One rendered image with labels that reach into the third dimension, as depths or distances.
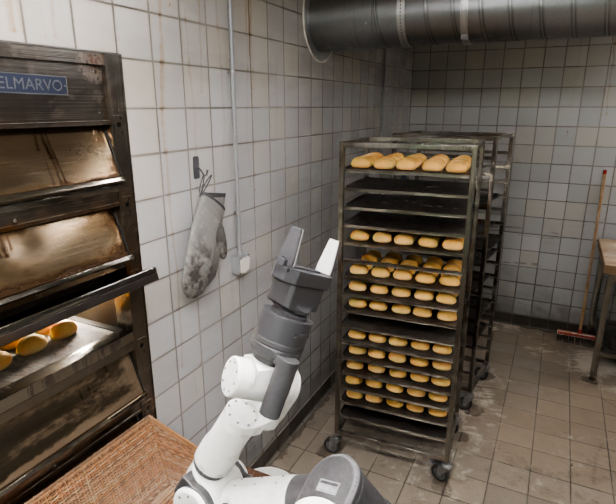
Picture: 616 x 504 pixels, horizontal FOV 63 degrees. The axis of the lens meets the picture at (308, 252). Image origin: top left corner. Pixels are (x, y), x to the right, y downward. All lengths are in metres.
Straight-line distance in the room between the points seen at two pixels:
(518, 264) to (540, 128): 1.19
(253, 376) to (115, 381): 1.14
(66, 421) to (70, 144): 0.85
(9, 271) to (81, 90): 0.56
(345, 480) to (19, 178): 1.13
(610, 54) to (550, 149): 0.79
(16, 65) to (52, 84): 0.11
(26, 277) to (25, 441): 0.49
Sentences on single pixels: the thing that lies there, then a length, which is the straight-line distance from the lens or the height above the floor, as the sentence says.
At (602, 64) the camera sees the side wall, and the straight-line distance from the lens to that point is 4.69.
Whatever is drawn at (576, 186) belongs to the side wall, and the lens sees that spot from 4.73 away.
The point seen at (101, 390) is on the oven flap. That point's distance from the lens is 1.88.
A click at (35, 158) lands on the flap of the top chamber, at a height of 1.81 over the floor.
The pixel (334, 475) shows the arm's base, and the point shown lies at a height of 1.41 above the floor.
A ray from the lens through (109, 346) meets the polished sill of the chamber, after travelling 1.84.
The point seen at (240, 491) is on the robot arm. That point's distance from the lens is 0.95.
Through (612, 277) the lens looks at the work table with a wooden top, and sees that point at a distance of 4.05.
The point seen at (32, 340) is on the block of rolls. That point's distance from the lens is 1.85.
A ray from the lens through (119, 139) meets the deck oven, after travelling 1.76.
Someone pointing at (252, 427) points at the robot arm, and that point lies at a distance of 0.89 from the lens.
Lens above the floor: 1.95
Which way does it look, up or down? 16 degrees down
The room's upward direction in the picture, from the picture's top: straight up
